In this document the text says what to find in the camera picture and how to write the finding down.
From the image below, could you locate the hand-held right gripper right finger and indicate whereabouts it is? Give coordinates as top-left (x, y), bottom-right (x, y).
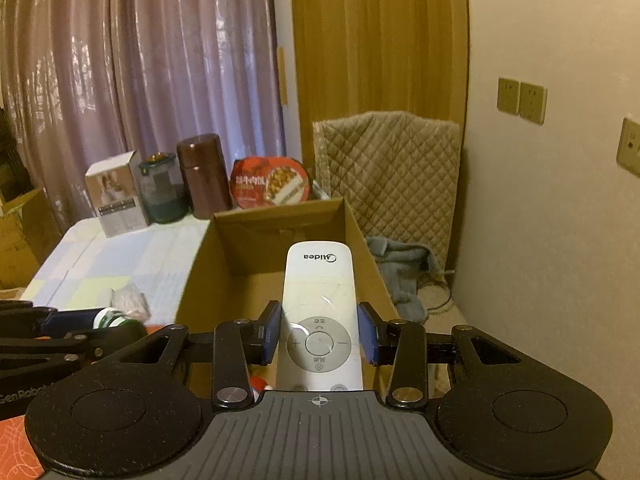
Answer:
top-left (357, 301), bottom-right (526, 409)

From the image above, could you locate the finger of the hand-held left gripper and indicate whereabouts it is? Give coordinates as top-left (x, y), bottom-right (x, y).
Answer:
top-left (0, 300), bottom-right (108, 337)
top-left (0, 319), bottom-right (149, 368)

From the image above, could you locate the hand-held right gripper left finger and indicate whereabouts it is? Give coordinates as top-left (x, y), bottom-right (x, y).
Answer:
top-left (107, 301), bottom-right (282, 409)

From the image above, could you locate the green white small bottle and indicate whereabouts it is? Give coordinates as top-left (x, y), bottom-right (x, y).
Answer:
top-left (95, 308), bottom-right (132, 331)

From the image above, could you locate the white remote with round pad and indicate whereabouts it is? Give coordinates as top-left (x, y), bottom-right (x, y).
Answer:
top-left (276, 241), bottom-right (364, 392)

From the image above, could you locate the cardboard box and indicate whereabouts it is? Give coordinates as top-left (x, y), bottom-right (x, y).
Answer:
top-left (174, 197), bottom-right (451, 397)

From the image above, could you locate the clear plastic bag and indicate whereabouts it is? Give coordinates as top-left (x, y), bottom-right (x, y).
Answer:
top-left (111, 282), bottom-right (151, 318)

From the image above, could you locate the grey cloth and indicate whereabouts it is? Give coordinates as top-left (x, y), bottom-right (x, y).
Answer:
top-left (365, 236), bottom-right (441, 321)

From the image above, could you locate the pastel checkered tablecloth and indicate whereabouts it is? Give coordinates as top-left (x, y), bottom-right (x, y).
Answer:
top-left (22, 217), bottom-right (211, 322)

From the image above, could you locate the brown cardboard carton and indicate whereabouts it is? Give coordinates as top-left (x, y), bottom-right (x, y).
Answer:
top-left (0, 187), bottom-right (63, 291)

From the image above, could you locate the white box with photo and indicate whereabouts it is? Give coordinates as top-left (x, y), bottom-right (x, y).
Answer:
top-left (84, 151), bottom-right (151, 238)

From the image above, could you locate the green glass jar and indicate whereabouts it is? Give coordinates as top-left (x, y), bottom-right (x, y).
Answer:
top-left (137, 152), bottom-right (190, 224)

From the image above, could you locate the red instant noodle bowl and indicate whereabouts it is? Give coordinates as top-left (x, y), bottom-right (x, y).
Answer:
top-left (230, 156), bottom-right (313, 209)

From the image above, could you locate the beige quilted chair cover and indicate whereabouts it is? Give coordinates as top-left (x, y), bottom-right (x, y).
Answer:
top-left (312, 110), bottom-right (462, 281)

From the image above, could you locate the brown cylindrical canister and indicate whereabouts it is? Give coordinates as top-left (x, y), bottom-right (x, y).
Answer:
top-left (176, 133), bottom-right (233, 220)

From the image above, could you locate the purple curtain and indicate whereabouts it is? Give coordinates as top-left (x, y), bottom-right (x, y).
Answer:
top-left (0, 0), bottom-right (288, 231)

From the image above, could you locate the thin floor cable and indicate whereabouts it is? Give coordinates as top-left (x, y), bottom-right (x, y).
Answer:
top-left (425, 269), bottom-right (456, 312)

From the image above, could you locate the beige wall socket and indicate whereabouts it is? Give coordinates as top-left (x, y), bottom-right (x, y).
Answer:
top-left (616, 116), bottom-right (640, 178)
top-left (519, 81), bottom-right (547, 126)
top-left (497, 77), bottom-right (521, 116)

